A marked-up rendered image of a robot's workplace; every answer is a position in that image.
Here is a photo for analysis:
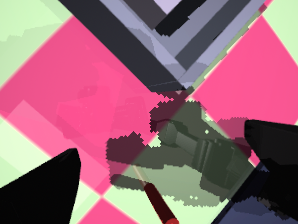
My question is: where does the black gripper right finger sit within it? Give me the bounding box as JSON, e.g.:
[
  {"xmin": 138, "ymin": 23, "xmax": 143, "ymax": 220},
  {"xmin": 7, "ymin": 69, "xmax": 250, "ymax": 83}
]
[{"xmin": 244, "ymin": 119, "xmax": 298, "ymax": 206}]

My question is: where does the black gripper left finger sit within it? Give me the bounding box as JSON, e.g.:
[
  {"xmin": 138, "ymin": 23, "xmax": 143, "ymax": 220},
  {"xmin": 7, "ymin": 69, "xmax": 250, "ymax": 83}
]
[{"xmin": 0, "ymin": 147, "xmax": 82, "ymax": 224}]

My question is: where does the red peg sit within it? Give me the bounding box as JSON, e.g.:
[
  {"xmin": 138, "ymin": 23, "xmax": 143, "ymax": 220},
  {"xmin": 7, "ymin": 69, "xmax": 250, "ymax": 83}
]
[{"xmin": 144, "ymin": 183, "xmax": 180, "ymax": 224}]

